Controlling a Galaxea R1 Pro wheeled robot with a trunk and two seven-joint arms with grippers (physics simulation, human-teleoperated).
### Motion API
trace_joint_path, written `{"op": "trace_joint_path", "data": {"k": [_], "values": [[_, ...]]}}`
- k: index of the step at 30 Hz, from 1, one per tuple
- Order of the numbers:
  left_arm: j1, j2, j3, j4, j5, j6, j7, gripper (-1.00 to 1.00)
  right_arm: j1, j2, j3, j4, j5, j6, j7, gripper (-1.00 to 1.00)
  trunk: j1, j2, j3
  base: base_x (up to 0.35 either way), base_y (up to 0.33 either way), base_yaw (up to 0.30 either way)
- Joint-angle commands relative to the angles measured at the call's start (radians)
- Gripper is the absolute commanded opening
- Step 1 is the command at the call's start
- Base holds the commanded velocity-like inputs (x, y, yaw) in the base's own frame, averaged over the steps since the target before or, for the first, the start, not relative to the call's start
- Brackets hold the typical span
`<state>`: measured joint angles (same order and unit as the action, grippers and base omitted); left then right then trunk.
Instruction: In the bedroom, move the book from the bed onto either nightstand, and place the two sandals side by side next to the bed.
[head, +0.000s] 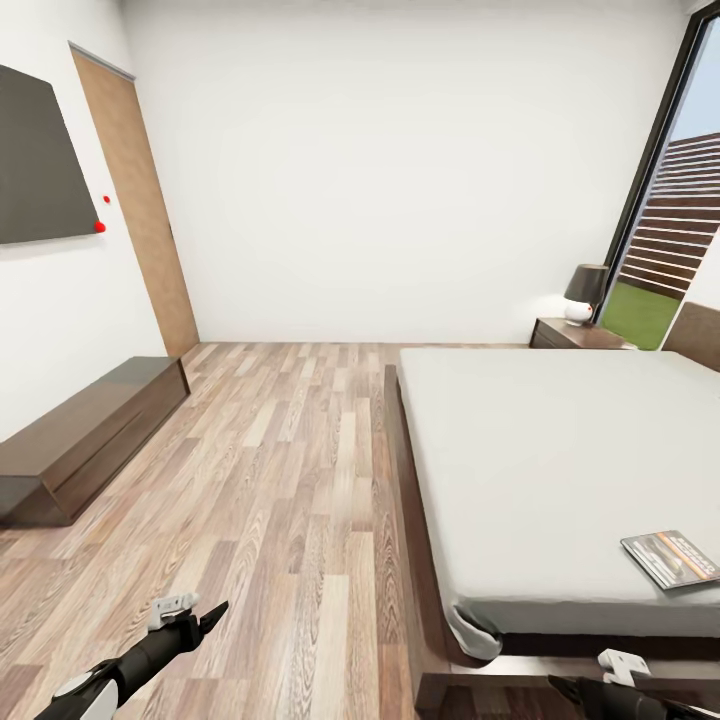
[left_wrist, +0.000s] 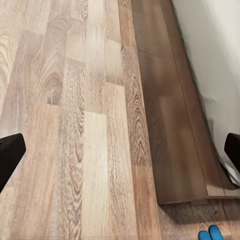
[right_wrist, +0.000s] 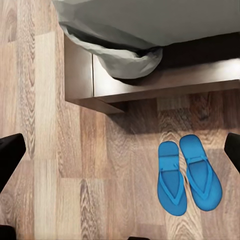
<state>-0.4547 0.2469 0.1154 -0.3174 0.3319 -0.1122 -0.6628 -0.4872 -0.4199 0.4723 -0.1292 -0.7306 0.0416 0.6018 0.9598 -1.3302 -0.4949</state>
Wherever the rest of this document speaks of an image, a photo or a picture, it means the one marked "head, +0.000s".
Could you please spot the sliding door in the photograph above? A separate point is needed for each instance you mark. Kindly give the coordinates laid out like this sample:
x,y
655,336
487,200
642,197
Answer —
x,y
119,124

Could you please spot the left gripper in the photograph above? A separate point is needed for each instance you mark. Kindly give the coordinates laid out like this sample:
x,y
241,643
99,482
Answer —
x,y
184,635

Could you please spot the table lamp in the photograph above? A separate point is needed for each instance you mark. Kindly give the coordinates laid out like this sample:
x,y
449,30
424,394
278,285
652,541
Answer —
x,y
588,285

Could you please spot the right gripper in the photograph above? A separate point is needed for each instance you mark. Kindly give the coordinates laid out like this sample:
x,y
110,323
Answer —
x,y
600,700

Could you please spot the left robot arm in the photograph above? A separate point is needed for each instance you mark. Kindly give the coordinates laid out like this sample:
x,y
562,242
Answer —
x,y
172,630

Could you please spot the nightstand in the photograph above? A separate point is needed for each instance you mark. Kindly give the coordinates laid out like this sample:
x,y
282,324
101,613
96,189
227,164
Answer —
x,y
557,333

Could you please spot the hardback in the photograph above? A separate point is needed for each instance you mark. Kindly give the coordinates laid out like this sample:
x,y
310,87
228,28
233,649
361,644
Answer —
x,y
671,559

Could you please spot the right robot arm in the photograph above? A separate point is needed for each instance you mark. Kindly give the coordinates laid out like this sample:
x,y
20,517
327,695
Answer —
x,y
615,697

